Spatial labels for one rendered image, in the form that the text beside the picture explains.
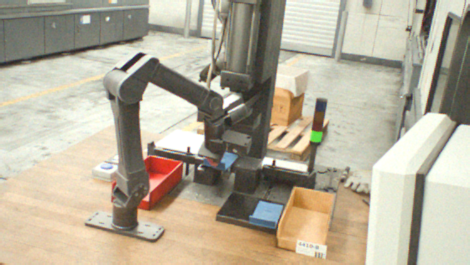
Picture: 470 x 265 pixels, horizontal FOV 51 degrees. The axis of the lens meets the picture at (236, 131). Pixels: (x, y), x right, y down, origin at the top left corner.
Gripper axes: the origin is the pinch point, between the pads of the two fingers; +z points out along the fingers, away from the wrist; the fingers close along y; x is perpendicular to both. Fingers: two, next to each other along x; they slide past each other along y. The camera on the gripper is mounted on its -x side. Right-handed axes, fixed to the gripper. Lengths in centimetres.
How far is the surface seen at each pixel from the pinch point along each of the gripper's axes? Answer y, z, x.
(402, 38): 790, 482, -106
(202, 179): 0.7, 10.7, 4.2
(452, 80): 10, -42, -55
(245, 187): 1.5, 9.5, -9.9
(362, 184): 22, 18, -45
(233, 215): -15.2, 0.1, -11.5
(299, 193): 1.1, 4.2, -26.6
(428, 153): -61, -90, -39
